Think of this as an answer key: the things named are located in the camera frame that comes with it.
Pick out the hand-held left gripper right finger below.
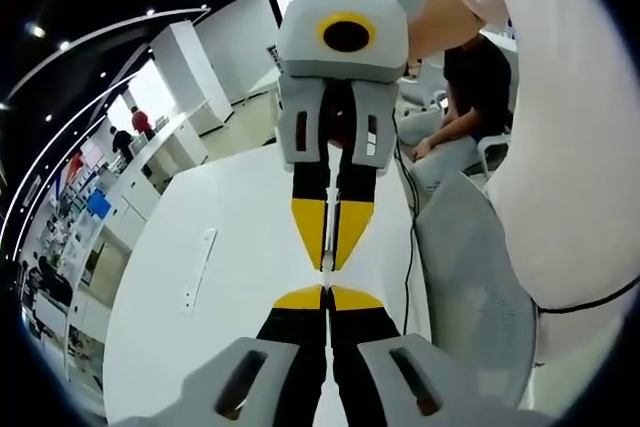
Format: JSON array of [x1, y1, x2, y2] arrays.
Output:
[[328, 284, 554, 427]]

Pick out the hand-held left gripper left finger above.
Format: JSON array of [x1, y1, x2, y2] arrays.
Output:
[[114, 284, 330, 427]]

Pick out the wide white pillar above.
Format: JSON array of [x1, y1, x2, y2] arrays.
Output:
[[151, 21, 235, 138]]

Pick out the grey mesh office chair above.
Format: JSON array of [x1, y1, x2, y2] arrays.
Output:
[[413, 170, 542, 409]]

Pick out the white office chair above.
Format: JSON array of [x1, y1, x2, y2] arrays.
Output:
[[399, 81, 512, 183]]

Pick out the long white counter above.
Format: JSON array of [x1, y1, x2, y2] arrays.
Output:
[[69, 109, 211, 308]]

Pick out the blue box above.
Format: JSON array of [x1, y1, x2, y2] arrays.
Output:
[[86, 190, 114, 222]]

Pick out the person in white shirt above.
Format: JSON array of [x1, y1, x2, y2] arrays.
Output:
[[442, 0, 640, 363]]

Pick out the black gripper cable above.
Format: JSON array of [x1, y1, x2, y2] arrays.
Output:
[[392, 109, 426, 341]]

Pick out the white table cable cover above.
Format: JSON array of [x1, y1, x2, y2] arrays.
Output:
[[180, 228, 220, 317]]

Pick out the thin black cable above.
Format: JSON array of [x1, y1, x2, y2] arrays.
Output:
[[529, 279, 640, 314]]

